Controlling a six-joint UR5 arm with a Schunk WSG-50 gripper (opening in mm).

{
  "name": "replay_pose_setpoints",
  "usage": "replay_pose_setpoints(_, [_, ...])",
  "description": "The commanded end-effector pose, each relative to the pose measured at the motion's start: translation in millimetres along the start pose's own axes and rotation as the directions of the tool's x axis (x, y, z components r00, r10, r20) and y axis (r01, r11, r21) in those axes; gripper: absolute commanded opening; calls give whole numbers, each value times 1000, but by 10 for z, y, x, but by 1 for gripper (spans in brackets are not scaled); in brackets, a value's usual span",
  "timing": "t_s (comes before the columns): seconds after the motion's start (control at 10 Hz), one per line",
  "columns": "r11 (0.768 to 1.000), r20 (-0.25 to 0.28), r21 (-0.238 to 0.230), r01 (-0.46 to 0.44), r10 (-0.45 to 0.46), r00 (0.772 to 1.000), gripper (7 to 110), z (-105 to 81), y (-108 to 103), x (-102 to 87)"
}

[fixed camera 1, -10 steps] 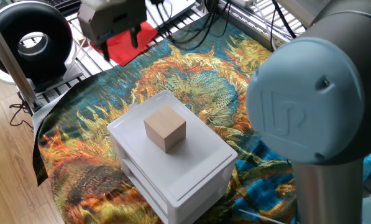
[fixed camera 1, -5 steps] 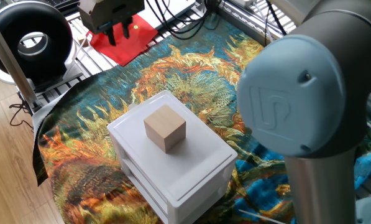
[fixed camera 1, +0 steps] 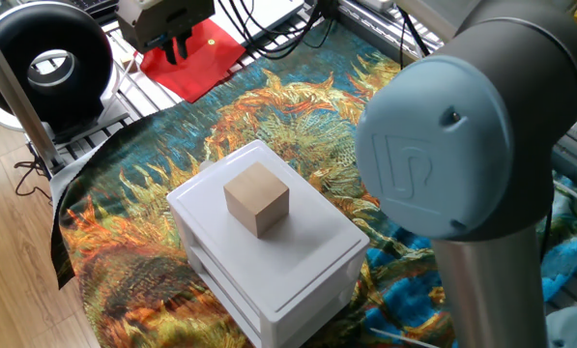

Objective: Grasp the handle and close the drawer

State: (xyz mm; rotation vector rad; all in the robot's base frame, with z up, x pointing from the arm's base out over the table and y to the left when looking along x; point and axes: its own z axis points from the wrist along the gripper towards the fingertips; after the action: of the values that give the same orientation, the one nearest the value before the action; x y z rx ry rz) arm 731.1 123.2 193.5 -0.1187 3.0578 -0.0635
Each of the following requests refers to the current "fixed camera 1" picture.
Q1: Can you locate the white flat panel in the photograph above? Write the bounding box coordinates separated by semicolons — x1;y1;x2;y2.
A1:
210;0;307;36

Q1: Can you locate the black keyboard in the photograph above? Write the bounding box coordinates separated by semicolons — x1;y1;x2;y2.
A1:
70;0;120;15

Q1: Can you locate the black tangled floor cable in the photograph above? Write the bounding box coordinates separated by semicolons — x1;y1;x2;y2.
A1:
13;144;53;200

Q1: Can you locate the aluminium frame post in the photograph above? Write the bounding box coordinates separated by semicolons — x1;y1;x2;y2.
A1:
0;18;62;173

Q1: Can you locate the black cable with black plug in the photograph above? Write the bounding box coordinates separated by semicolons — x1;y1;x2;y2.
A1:
217;0;340;60

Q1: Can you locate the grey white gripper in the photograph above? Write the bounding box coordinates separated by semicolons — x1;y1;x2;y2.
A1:
115;0;216;66

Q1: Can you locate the black ring shaped device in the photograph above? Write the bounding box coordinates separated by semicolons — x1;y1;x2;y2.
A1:
0;1;130;144

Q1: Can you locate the white power strip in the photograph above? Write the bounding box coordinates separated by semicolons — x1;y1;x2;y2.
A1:
355;0;396;14

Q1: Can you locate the large wooden cube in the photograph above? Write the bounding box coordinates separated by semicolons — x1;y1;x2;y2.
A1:
223;161;291;239

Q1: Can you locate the sunflower painting cloth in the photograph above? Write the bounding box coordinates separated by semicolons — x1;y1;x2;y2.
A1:
48;21;577;348

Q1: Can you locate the red fabric pouch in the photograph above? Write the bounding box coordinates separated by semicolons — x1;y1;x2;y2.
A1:
140;18;247;104

